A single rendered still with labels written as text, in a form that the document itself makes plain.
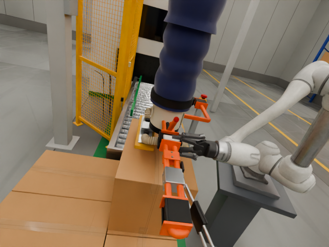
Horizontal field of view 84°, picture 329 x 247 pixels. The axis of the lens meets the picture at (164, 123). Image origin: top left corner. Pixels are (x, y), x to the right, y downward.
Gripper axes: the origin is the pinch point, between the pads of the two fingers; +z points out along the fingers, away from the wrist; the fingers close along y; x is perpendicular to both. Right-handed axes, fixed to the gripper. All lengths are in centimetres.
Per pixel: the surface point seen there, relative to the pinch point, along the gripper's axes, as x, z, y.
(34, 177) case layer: 25, 75, 61
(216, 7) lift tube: 16, -6, -53
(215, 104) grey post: 343, -158, 96
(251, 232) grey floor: 41, -115, 117
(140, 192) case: -4.2, 7.8, 28.0
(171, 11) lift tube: 21, 10, -48
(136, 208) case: -4.2, 8.2, 39.7
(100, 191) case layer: 20, 31, 61
